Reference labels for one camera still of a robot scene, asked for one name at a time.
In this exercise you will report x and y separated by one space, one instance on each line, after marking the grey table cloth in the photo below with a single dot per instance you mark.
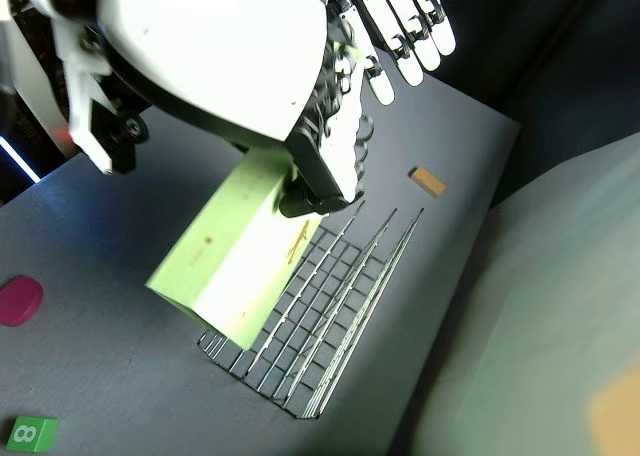
125 376

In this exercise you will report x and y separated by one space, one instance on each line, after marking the white light strip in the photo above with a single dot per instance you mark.
20 160

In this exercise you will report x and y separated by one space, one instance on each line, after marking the pale blurred robot body shell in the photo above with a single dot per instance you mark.
540 301

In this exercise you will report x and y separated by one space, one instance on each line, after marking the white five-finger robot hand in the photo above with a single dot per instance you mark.
400 26
210 51

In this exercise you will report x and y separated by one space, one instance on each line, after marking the small wooden block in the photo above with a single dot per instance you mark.
428 181

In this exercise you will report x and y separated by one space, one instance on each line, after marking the light green rectangular block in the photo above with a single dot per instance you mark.
230 286

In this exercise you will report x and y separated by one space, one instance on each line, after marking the green number eight block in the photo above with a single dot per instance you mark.
30 433

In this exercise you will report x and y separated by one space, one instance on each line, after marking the magenta round toy block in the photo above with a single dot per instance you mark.
19 301

